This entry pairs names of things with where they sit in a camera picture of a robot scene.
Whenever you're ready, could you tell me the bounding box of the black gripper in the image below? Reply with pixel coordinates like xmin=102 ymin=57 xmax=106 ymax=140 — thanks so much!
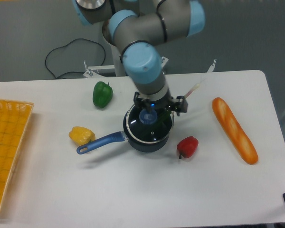
xmin=133 ymin=91 xmax=188 ymax=116

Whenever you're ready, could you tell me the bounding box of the green scallion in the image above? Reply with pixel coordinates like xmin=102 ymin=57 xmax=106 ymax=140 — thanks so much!
xmin=155 ymin=82 xmax=201 ymax=123

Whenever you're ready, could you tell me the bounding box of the glass pot lid blue knob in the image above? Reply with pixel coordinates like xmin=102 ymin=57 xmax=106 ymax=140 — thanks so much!
xmin=123 ymin=105 xmax=174 ymax=144

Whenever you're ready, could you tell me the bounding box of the dark blue saucepan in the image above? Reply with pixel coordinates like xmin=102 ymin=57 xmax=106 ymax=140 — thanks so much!
xmin=76 ymin=104 xmax=175 ymax=155

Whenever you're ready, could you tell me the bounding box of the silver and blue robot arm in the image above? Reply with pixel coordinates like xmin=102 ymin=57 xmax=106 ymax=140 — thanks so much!
xmin=73 ymin=0 xmax=205 ymax=114

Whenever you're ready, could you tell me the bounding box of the red bell pepper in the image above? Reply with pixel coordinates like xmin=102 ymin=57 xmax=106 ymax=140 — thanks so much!
xmin=177 ymin=136 xmax=199 ymax=159

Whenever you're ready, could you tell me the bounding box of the green bell pepper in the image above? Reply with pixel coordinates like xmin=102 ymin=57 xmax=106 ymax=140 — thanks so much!
xmin=93 ymin=81 xmax=113 ymax=108

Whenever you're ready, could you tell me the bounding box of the orange baguette bread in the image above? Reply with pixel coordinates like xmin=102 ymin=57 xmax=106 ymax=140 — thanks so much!
xmin=212 ymin=97 xmax=258 ymax=165

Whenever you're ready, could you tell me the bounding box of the yellow bell pepper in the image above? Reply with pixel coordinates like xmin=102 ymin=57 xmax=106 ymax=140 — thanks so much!
xmin=68 ymin=126 xmax=95 ymax=146

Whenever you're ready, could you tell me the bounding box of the yellow woven basket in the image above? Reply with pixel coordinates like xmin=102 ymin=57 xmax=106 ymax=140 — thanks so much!
xmin=0 ymin=99 xmax=34 ymax=211

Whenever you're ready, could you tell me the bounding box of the black cable on floor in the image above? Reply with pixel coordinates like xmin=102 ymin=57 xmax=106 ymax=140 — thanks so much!
xmin=45 ymin=38 xmax=106 ymax=80

